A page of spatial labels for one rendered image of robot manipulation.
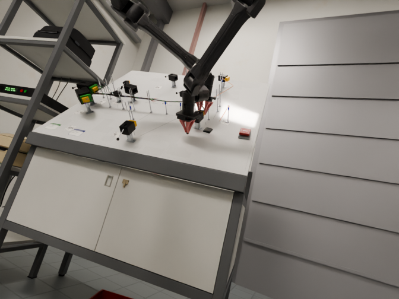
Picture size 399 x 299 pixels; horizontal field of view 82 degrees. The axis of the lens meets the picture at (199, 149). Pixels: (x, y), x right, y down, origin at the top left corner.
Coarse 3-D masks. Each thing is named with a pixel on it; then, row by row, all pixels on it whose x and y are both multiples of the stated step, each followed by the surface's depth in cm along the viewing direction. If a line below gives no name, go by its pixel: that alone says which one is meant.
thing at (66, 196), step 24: (48, 168) 120; (72, 168) 117; (96, 168) 114; (120, 168) 111; (24, 192) 119; (48, 192) 116; (72, 192) 113; (96, 192) 110; (24, 216) 115; (48, 216) 112; (72, 216) 109; (96, 216) 106; (72, 240) 106; (96, 240) 103
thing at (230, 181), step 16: (32, 144) 122; (48, 144) 119; (64, 144) 117; (80, 144) 115; (112, 160) 108; (128, 160) 106; (144, 160) 105; (160, 160) 103; (176, 176) 99; (192, 176) 98; (208, 176) 96; (224, 176) 95; (240, 176) 93; (240, 192) 95
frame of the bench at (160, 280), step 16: (16, 192) 120; (240, 208) 94; (0, 224) 116; (16, 224) 114; (0, 240) 116; (48, 240) 108; (64, 240) 107; (224, 240) 91; (64, 256) 164; (80, 256) 103; (96, 256) 101; (224, 256) 90; (64, 272) 162; (128, 272) 96; (144, 272) 95; (224, 272) 88; (176, 288) 90; (192, 288) 89; (224, 288) 87
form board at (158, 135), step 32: (96, 96) 160; (160, 96) 157; (224, 96) 154; (256, 96) 153; (64, 128) 127; (96, 128) 126; (160, 128) 124; (192, 128) 123; (224, 128) 123; (256, 128) 122; (192, 160) 102; (224, 160) 102
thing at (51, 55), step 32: (32, 0) 167; (64, 0) 159; (0, 32) 154; (64, 32) 140; (96, 32) 186; (32, 64) 178; (64, 64) 167; (0, 96) 137; (32, 96) 130; (0, 192) 120
